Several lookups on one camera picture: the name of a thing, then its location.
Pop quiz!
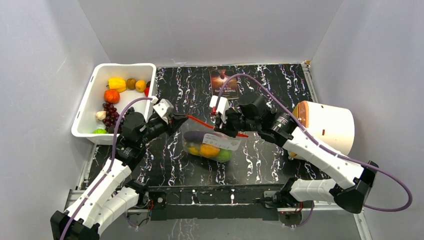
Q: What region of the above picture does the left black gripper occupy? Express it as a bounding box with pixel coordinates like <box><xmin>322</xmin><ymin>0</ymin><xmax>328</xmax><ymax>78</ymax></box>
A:
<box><xmin>138</xmin><ymin>112</ymin><xmax>188</xmax><ymax>146</ymax></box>

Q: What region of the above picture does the purple eggplant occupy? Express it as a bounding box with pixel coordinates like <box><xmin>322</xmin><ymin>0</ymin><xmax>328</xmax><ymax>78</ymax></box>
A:
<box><xmin>183</xmin><ymin>131</ymin><xmax>207</xmax><ymax>144</ymax></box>

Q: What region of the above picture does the clear zip top bag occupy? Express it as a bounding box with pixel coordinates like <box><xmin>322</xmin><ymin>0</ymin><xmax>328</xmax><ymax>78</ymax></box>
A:
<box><xmin>180</xmin><ymin>115</ymin><xmax>249</xmax><ymax>162</ymax></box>

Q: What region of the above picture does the green round fruit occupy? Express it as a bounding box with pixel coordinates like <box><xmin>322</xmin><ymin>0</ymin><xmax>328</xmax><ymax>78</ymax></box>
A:
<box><xmin>215</xmin><ymin>148</ymin><xmax>233</xmax><ymax>163</ymax></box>

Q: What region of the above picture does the yellow pear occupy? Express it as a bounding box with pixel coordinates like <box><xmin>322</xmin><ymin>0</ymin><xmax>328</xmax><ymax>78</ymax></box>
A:
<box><xmin>187</xmin><ymin>147</ymin><xmax>200</xmax><ymax>156</ymax></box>

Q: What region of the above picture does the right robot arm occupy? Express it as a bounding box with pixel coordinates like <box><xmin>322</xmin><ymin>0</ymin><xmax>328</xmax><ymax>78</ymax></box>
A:
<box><xmin>209</xmin><ymin>95</ymin><xmax>377</xmax><ymax>214</ymax></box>

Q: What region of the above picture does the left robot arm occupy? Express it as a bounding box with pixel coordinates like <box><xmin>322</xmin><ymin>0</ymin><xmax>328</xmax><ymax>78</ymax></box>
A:
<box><xmin>50</xmin><ymin>112</ymin><xmax>188</xmax><ymax>240</ymax></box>

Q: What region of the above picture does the red fruit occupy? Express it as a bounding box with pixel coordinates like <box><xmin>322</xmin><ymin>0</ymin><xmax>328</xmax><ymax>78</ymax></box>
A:
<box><xmin>143</xmin><ymin>87</ymin><xmax>150</xmax><ymax>98</ymax></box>

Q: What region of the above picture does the black grape bunch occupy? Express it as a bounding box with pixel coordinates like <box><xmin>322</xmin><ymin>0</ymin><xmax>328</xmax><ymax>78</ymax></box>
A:
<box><xmin>124</xmin><ymin>107</ymin><xmax>135</xmax><ymax>116</ymax></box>

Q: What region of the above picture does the book with dark cover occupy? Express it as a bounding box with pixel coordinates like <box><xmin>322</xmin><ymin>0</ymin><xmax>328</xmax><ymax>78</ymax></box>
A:
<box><xmin>209</xmin><ymin>69</ymin><xmax>240</xmax><ymax>100</ymax></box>

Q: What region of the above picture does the small orange round fruit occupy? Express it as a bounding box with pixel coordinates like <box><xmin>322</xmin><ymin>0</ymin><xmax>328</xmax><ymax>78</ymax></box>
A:
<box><xmin>135</xmin><ymin>79</ymin><xmax>147</xmax><ymax>93</ymax></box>

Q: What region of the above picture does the brown yellow round fruit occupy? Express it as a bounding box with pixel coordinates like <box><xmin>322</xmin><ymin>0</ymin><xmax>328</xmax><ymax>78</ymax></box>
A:
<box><xmin>126</xmin><ymin>78</ymin><xmax>137</xmax><ymax>90</ymax></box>

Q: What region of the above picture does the dark red grape bunch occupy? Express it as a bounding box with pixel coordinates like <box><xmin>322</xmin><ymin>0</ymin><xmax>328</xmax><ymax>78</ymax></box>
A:
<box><xmin>100</xmin><ymin>102</ymin><xmax>119</xmax><ymax>131</ymax></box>

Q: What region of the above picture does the yellow bell pepper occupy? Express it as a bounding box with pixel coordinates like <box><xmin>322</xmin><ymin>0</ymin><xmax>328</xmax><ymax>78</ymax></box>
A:
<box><xmin>107</xmin><ymin>77</ymin><xmax>127</xmax><ymax>93</ymax></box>

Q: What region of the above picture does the orange persimmon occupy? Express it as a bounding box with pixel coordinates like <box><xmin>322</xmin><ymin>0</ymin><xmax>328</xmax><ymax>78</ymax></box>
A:
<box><xmin>103</xmin><ymin>89</ymin><xmax>120</xmax><ymax>104</ymax></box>

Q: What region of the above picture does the garlic bulb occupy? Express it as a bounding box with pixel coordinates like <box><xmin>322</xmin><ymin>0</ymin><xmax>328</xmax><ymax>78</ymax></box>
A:
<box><xmin>95</xmin><ymin>110</ymin><xmax>107</xmax><ymax>121</ymax></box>

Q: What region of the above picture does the green cabbage toy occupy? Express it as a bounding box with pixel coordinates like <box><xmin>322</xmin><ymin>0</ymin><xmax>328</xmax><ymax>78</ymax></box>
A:
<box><xmin>92</xmin><ymin>128</ymin><xmax>109</xmax><ymax>134</ymax></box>

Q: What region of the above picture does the white plastic bin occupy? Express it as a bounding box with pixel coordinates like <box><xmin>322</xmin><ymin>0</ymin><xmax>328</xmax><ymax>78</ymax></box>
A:
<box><xmin>71</xmin><ymin>63</ymin><xmax>157</xmax><ymax>145</ymax></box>

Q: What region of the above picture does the white cylinder orange lid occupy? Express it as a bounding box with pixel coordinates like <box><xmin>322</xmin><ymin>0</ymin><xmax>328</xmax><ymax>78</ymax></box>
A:
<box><xmin>292</xmin><ymin>100</ymin><xmax>355</xmax><ymax>155</ymax></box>

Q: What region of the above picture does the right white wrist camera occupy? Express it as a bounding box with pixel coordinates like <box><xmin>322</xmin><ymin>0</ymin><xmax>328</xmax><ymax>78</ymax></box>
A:
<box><xmin>209</xmin><ymin>95</ymin><xmax>230</xmax><ymax>124</ymax></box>

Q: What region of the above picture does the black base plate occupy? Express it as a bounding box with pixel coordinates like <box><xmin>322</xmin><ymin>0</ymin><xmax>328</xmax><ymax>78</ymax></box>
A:
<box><xmin>148</xmin><ymin>184</ymin><xmax>283</xmax><ymax>221</ymax></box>

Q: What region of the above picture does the aluminium frame rail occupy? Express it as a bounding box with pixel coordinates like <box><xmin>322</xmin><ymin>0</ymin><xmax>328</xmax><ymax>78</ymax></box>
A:
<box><xmin>56</xmin><ymin>188</ymin><xmax>372</xmax><ymax>240</ymax></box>

